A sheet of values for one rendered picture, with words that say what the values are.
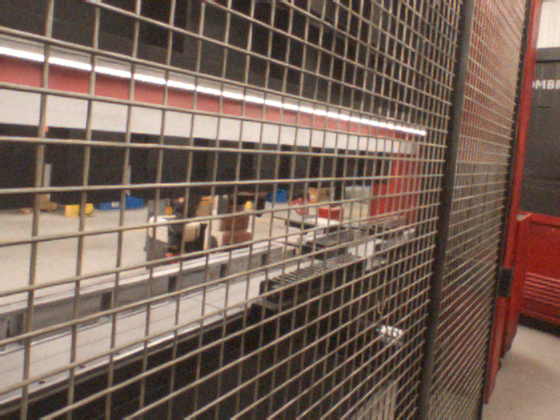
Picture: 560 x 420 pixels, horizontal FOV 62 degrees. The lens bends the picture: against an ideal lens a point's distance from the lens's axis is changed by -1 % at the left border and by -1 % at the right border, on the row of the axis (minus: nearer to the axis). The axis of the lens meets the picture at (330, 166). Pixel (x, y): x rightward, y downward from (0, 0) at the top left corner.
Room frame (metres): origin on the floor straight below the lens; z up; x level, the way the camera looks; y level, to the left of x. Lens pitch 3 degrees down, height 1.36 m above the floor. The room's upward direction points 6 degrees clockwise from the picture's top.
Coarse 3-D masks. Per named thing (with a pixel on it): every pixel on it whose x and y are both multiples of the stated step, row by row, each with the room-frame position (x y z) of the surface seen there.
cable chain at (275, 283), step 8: (344, 256) 1.34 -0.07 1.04; (352, 256) 1.35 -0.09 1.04; (320, 264) 1.23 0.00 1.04; (328, 264) 1.23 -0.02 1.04; (352, 264) 1.29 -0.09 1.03; (360, 264) 1.34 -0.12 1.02; (296, 272) 1.13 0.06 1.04; (304, 272) 1.13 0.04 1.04; (320, 272) 1.16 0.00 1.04; (336, 272) 1.21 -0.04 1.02; (352, 272) 1.30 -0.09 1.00; (264, 280) 1.04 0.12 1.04; (272, 280) 1.04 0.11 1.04; (280, 280) 1.06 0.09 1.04; (288, 280) 1.06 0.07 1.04; (312, 280) 1.11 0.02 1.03; (320, 280) 1.15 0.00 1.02; (328, 280) 1.18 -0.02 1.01; (272, 288) 1.01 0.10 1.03; (288, 288) 1.03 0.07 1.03; (304, 288) 1.09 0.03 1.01; (312, 288) 1.12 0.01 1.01; (272, 296) 1.01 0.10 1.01; (288, 296) 1.03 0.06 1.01
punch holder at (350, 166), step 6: (342, 150) 2.01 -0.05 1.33; (354, 150) 2.08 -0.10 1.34; (342, 162) 2.01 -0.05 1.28; (348, 162) 2.04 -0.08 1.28; (354, 162) 2.09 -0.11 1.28; (342, 168) 2.01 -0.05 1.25; (348, 168) 2.05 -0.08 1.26; (354, 168) 2.09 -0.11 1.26; (336, 174) 2.02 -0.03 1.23; (342, 174) 2.01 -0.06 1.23; (348, 174) 2.05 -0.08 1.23; (336, 180) 2.02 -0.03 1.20; (342, 180) 2.01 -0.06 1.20; (348, 180) 2.05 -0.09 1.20; (348, 186) 2.06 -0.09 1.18
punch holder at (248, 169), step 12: (252, 144) 1.49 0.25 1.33; (264, 144) 1.53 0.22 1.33; (276, 144) 1.59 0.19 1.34; (252, 156) 1.49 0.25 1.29; (264, 156) 1.54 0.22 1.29; (276, 156) 1.59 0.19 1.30; (252, 168) 1.49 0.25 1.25; (264, 168) 1.54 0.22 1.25; (240, 180) 1.51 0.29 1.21; (252, 192) 1.50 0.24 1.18
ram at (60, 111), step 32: (0, 64) 0.85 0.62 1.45; (32, 64) 0.90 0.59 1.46; (64, 64) 0.95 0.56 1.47; (0, 96) 0.85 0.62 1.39; (32, 96) 0.90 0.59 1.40; (160, 96) 1.16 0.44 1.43; (192, 96) 1.25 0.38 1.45; (224, 96) 1.36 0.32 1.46; (96, 128) 1.02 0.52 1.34; (224, 128) 1.37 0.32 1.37; (256, 128) 1.49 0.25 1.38; (288, 128) 1.64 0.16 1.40; (352, 128) 2.05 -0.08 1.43; (384, 128) 2.34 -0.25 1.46
